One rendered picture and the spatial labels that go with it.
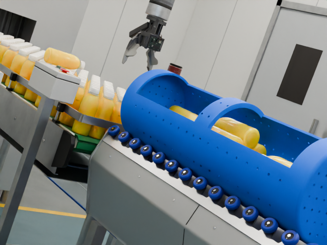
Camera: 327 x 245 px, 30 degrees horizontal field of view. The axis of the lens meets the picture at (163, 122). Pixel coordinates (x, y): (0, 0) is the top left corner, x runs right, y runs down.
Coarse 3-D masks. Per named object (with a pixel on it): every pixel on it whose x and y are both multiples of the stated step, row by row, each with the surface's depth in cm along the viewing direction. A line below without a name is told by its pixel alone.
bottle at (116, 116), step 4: (116, 104) 234; (120, 104) 234; (116, 108) 233; (120, 108) 233; (112, 112) 234; (116, 112) 233; (120, 112) 233; (112, 116) 234; (116, 116) 233; (120, 116) 233; (112, 120) 234; (116, 120) 233; (120, 120) 234; (120, 132) 236
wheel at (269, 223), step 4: (264, 220) 160; (268, 220) 160; (272, 220) 159; (276, 220) 159; (264, 224) 159; (268, 224) 158; (272, 224) 158; (276, 224) 158; (264, 228) 158; (268, 228) 157; (272, 228) 157; (276, 228) 158; (268, 232) 158; (272, 232) 158
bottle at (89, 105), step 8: (88, 96) 225; (96, 96) 226; (80, 104) 227; (88, 104) 225; (96, 104) 226; (80, 112) 226; (88, 112) 225; (72, 128) 228; (80, 128) 226; (88, 128) 227
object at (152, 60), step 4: (148, 52) 235; (152, 52) 234; (148, 56) 235; (152, 56) 235; (148, 60) 236; (152, 60) 235; (156, 60) 233; (148, 64) 237; (152, 64) 236; (156, 64) 234; (148, 68) 237
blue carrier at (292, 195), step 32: (128, 96) 214; (160, 96) 224; (192, 96) 226; (128, 128) 216; (160, 128) 197; (192, 128) 184; (256, 128) 199; (288, 128) 184; (192, 160) 185; (224, 160) 171; (256, 160) 162; (288, 160) 189; (320, 160) 150; (224, 192) 179; (256, 192) 162; (288, 192) 152; (320, 192) 153; (288, 224) 155; (320, 224) 157
